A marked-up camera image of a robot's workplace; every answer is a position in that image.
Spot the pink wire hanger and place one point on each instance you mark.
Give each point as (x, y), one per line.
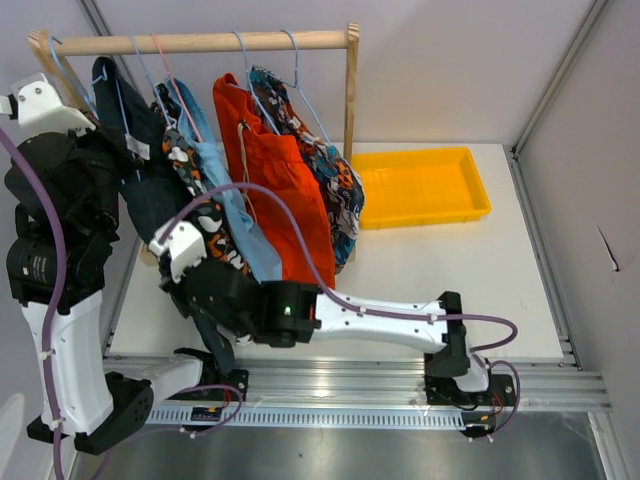
(172, 80)

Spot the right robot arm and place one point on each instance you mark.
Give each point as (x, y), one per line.
(282, 314)

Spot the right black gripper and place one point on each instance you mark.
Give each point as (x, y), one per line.
(174, 289)

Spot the yellow plastic tray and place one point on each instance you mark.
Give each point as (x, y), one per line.
(421, 187)

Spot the blue orange patterned shorts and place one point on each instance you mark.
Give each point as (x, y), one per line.
(340, 186)

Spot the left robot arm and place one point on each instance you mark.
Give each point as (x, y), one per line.
(66, 222)

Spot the blue wire hanger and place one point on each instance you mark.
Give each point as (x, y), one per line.
(296, 84)
(80, 85)
(265, 115)
(169, 121)

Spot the wooden clothes rack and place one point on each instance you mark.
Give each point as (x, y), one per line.
(79, 53)

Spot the dark navy shorts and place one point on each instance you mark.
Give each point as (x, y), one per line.
(153, 192)

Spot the aluminium mounting rail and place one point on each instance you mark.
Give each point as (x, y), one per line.
(320, 393)

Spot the light blue shorts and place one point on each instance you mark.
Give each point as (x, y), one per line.
(248, 237)

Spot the bright orange shorts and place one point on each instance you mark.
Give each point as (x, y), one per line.
(255, 154)

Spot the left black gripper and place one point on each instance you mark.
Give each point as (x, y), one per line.
(125, 161)

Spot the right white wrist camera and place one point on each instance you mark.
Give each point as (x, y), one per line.
(182, 244)

